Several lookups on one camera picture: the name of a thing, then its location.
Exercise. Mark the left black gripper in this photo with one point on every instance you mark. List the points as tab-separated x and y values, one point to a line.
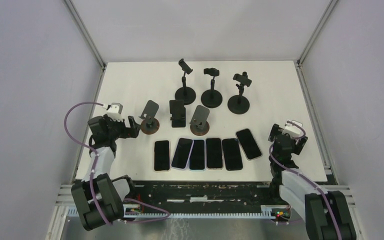
128	132

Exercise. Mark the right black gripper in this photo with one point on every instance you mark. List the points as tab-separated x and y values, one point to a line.
298	147

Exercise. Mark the wooden base phone stand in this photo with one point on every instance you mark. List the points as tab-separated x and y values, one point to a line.
149	125

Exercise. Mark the cream cased phone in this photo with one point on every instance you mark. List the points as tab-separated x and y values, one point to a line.
162	160

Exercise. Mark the black folding phone stand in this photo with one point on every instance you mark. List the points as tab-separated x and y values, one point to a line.
178	113

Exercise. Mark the lilac cased phone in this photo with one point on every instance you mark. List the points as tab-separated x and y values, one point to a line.
182	153

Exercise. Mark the dark phone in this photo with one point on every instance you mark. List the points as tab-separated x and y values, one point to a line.
232	154

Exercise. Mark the black round clamp stand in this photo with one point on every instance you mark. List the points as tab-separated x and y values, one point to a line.
185	93

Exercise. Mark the light blue cased phone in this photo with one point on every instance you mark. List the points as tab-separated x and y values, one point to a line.
197	158

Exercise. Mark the white cased phone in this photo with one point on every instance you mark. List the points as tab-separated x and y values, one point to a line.
214	153

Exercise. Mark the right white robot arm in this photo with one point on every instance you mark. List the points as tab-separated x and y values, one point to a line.
325	212

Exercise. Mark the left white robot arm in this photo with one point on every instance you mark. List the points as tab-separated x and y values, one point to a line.
97	197

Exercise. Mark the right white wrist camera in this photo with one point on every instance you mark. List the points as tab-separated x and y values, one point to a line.
294	129

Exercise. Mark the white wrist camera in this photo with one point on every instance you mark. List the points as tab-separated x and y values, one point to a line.
114	112
294	129

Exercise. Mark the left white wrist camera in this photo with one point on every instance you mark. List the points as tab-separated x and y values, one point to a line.
114	112

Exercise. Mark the white slotted cable duct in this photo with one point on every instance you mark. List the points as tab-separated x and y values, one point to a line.
264	213

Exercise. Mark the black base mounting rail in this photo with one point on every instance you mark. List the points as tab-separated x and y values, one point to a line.
207	197

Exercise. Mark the aluminium frame post left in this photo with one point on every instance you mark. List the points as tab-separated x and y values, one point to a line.
84	32

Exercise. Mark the aluminium frame post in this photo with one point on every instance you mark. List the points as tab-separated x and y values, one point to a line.
84	32
317	30

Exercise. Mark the aluminium frame post right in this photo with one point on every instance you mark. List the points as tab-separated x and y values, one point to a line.
317	30

